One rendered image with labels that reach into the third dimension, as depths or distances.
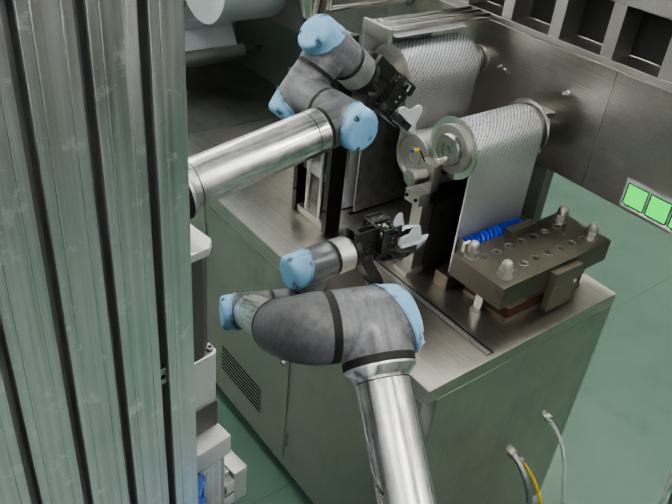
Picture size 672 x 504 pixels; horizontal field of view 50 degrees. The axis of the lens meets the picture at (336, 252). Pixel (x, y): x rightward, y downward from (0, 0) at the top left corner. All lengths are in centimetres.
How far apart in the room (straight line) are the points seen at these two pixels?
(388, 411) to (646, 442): 196
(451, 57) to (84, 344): 141
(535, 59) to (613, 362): 166
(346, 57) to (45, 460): 88
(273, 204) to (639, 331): 195
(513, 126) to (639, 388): 167
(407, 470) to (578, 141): 105
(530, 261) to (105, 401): 126
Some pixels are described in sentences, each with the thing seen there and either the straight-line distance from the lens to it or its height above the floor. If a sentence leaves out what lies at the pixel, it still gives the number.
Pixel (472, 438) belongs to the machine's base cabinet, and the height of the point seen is 63.
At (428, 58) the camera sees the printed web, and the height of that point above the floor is 139.
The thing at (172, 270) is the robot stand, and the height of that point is 159.
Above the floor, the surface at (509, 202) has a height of 109.
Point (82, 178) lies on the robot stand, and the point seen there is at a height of 170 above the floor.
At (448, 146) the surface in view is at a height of 126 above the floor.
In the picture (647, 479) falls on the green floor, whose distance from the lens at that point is 285.
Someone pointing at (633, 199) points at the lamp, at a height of 118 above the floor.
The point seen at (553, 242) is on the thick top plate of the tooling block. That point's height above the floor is 103.
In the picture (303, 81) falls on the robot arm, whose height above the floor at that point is 150.
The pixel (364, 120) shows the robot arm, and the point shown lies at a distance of 119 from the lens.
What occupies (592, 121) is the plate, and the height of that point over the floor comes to 131.
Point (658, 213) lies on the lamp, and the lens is 180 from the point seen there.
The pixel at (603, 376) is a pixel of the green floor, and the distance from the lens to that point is 317.
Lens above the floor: 196
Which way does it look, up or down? 34 degrees down
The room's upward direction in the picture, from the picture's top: 6 degrees clockwise
